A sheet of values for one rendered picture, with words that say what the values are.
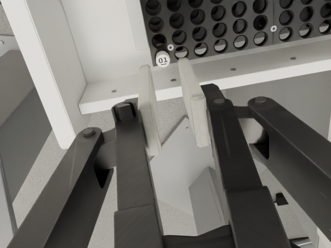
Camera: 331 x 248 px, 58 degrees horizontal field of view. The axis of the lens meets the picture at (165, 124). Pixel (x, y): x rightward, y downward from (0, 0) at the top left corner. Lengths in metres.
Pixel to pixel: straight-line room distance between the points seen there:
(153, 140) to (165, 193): 1.36
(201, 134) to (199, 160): 1.25
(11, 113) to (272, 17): 0.62
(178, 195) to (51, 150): 0.64
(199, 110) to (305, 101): 0.43
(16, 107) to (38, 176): 0.80
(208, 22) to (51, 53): 0.13
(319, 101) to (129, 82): 0.31
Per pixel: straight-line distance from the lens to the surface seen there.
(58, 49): 0.29
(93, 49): 0.35
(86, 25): 0.34
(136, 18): 0.32
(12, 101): 0.83
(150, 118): 0.15
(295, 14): 0.30
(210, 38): 0.28
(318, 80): 0.52
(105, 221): 1.70
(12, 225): 0.61
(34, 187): 1.62
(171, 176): 1.45
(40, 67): 0.26
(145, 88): 0.17
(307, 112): 0.57
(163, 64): 0.27
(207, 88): 0.18
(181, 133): 1.33
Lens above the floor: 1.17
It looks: 61 degrees down
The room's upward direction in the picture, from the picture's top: 172 degrees clockwise
